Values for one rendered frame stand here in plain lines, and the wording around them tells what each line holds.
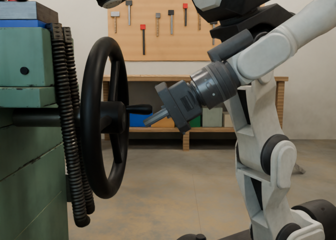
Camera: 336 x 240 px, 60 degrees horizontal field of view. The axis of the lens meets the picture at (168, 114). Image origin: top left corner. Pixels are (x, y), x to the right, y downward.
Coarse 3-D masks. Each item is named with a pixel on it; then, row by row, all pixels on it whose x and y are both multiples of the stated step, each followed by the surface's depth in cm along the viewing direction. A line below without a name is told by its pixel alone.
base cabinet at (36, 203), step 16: (32, 160) 61; (48, 160) 68; (64, 160) 78; (16, 176) 54; (32, 176) 60; (48, 176) 68; (64, 176) 78; (0, 192) 49; (16, 192) 54; (32, 192) 60; (48, 192) 68; (64, 192) 78; (0, 208) 49; (16, 208) 54; (32, 208) 60; (48, 208) 67; (64, 208) 78; (0, 224) 49; (16, 224) 54; (32, 224) 60; (48, 224) 67; (64, 224) 78
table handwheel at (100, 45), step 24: (96, 48) 44; (96, 72) 41; (120, 72) 61; (96, 96) 40; (120, 96) 65; (24, 120) 53; (48, 120) 52; (96, 120) 40; (120, 120) 51; (96, 144) 40; (120, 144) 64; (96, 168) 41; (120, 168) 60; (96, 192) 45
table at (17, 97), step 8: (0, 88) 43; (8, 88) 43; (16, 88) 43; (24, 88) 43; (32, 88) 43; (40, 88) 43; (48, 88) 46; (0, 96) 43; (8, 96) 43; (16, 96) 43; (24, 96) 43; (32, 96) 43; (40, 96) 43; (48, 96) 46; (0, 104) 43; (8, 104) 43; (16, 104) 43; (24, 104) 43; (32, 104) 43; (40, 104) 43; (48, 104) 46
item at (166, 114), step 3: (162, 114) 63; (165, 114) 63; (168, 114) 63; (156, 117) 64; (159, 117) 64; (162, 117) 63; (168, 117) 64; (150, 120) 64; (153, 120) 64; (156, 120) 64; (147, 123) 64; (150, 123) 64; (147, 126) 64
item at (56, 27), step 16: (64, 32) 50; (64, 48) 48; (64, 64) 48; (64, 80) 48; (64, 96) 48; (64, 112) 49; (64, 128) 50; (64, 144) 50; (80, 144) 55; (80, 160) 56; (80, 176) 52; (80, 192) 52; (80, 208) 53; (80, 224) 54
